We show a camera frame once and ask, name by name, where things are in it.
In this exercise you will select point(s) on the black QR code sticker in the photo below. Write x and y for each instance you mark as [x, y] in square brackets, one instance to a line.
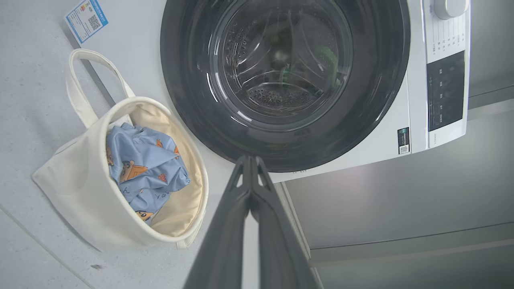
[403, 140]

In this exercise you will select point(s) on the white washing machine dial knob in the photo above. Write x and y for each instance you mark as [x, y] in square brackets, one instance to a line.
[451, 8]

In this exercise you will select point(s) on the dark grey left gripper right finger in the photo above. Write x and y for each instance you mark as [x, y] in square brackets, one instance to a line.
[277, 249]

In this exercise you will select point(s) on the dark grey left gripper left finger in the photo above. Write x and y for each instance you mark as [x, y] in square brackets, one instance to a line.
[225, 241]

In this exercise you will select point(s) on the washing machine glass door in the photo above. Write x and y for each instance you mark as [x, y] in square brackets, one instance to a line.
[188, 100]

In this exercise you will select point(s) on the cream canvas laundry basket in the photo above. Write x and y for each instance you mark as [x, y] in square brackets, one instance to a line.
[76, 188]

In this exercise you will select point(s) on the white front-load washing machine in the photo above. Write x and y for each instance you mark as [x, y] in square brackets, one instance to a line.
[132, 48]

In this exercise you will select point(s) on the blue bear print garment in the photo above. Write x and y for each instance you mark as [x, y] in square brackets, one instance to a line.
[144, 150]
[152, 200]

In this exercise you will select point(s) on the blue energy label sticker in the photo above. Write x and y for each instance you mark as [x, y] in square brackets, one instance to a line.
[86, 20]

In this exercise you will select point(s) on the black washing machine display panel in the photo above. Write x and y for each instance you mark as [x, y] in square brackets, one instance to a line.
[445, 92]

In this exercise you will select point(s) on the stainless steel washing machine drum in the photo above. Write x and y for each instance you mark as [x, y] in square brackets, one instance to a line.
[277, 92]

